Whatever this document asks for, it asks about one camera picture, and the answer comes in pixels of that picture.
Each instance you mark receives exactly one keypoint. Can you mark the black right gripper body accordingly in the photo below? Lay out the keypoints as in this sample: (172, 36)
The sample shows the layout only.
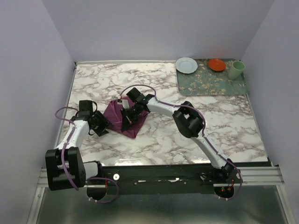
(133, 109)

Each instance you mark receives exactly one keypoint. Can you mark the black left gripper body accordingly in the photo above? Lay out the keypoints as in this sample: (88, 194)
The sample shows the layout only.
(101, 122)

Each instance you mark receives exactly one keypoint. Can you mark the purple cloth napkin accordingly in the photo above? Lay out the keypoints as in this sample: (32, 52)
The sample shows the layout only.
(113, 114)

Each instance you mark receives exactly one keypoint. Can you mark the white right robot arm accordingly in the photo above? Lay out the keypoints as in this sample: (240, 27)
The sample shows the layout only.
(189, 121)

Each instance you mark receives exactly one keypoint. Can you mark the light blue plate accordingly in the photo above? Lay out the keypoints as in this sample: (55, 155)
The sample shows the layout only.
(186, 65)

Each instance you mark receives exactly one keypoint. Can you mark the floral green tray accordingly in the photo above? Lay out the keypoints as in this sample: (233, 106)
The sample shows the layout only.
(206, 82)

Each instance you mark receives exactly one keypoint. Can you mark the orange bowl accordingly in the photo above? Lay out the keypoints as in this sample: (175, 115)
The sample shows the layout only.
(216, 65)

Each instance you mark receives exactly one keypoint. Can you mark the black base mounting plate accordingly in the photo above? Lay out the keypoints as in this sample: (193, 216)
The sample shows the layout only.
(161, 179)

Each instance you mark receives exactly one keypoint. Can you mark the green cup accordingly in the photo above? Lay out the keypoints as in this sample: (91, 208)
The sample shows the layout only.
(236, 70)

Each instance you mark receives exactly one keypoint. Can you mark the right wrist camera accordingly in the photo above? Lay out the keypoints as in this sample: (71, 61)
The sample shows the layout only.
(124, 102)

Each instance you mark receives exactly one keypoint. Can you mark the aluminium frame rail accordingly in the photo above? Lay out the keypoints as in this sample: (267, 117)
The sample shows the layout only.
(251, 176)

